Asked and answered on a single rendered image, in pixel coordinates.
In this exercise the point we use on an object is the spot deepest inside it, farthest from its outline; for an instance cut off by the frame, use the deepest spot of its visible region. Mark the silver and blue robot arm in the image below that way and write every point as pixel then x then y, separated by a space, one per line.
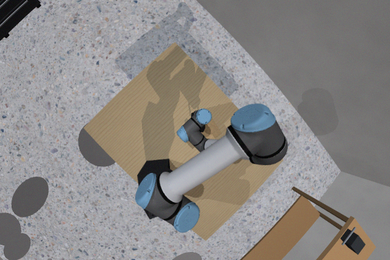
pixel 253 131

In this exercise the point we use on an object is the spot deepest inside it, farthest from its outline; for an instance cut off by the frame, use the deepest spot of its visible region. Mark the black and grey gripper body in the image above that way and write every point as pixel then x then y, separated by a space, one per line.
pixel 203 128

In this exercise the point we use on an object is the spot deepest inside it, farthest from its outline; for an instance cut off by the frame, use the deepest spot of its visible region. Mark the tan square mat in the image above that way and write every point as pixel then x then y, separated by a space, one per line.
pixel 211 130

